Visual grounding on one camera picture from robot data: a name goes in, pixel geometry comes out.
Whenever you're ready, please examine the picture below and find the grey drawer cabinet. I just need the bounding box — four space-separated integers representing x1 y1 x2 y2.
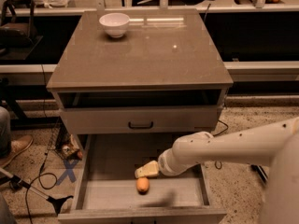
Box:
45 8 234 224

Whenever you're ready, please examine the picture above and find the black floor cable left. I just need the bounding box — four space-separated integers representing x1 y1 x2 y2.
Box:
24 109 61 224

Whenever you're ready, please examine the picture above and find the open middle drawer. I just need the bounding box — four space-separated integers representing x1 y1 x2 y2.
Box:
58 133 226 224

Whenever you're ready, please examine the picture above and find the black tripod leg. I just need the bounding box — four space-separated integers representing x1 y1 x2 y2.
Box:
0 168 72 215

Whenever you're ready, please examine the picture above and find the black floor cable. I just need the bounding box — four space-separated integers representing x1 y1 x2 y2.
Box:
208 119 230 170
24 109 61 224

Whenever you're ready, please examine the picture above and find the closed upper drawer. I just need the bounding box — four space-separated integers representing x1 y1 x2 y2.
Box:
60 106 221 134

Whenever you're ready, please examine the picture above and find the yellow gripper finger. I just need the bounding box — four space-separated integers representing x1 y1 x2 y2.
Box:
135 161 159 178

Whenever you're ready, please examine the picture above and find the black floor cable right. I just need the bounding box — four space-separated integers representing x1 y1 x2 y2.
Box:
208 119 230 170

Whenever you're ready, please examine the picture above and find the orange fruit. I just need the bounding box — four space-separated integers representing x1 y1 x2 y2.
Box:
136 177 150 193

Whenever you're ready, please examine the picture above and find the tan shoe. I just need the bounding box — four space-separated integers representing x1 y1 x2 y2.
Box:
0 135 34 168

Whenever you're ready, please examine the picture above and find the blue tape cross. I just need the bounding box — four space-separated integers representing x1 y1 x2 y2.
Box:
56 160 78 186

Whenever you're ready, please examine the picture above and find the black metal stand base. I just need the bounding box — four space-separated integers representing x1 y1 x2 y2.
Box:
251 165 268 184

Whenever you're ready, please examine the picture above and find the white ceramic bowl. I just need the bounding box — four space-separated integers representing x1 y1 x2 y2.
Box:
99 13 130 38

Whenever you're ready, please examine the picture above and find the grey trouser leg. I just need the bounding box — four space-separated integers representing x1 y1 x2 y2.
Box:
0 107 11 158

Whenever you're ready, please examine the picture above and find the wire basket with items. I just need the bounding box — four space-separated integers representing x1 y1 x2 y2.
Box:
47 121 83 160

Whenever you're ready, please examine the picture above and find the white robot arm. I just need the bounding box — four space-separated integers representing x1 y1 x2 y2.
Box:
135 118 299 224

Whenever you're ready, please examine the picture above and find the black chair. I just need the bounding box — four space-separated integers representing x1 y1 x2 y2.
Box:
0 0 42 60

